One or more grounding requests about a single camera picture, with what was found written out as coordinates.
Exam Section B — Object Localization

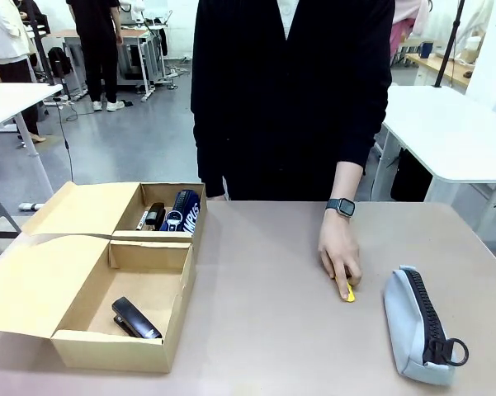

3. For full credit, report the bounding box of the dark smartwatch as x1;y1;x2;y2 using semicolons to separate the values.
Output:
324;197;356;219

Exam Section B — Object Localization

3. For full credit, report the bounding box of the bystander in white coat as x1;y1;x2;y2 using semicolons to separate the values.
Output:
0;0;46;144

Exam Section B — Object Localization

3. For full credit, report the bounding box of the black floor cable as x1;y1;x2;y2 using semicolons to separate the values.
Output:
53;97;76;186

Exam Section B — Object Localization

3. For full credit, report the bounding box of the grey pencil case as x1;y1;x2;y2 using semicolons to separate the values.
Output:
382;265;470;387

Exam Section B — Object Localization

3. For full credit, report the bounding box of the long black stapler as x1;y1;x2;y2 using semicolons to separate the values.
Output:
111;295;164;341

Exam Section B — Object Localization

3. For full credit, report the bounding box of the bystander in black clothes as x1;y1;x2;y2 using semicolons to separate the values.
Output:
65;0;125;113

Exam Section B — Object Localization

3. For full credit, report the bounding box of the wooden top metal desk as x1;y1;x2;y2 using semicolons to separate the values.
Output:
45;27;170;102

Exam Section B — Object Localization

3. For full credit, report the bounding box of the background white robot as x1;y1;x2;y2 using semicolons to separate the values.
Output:
111;0;149;26

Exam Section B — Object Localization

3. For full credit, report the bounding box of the small black stapler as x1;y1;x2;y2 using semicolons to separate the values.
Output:
144;201;168;227

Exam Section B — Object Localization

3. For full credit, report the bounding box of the bystander in pink clothes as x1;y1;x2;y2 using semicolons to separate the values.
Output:
390;0;432;59

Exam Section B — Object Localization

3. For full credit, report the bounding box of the brown cardboard box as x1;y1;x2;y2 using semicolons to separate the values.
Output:
0;181;208;375

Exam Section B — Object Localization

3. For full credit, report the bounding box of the black backpack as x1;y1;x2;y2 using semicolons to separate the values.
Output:
47;46;73;78

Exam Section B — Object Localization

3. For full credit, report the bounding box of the black bag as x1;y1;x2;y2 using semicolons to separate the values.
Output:
390;148;434;203

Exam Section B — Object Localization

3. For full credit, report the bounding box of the yellow utility knife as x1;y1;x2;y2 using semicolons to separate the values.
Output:
334;276;357;304

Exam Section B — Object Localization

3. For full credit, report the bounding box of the person's left forearm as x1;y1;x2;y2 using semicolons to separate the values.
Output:
328;158;364;204

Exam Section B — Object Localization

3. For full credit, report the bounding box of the wooden counter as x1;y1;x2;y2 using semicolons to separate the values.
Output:
404;51;474;90

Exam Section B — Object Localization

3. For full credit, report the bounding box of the person in black cardigan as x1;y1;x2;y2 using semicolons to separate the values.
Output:
191;0;397;203

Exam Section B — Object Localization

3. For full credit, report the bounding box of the navy blue pencil case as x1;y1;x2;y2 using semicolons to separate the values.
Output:
159;189;202;234

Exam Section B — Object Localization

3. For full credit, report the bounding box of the person's left hand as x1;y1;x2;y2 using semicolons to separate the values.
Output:
317;212;363;300

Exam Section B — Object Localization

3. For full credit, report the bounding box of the black tripod pole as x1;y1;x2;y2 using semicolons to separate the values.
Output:
433;0;466;88
22;0;73;108

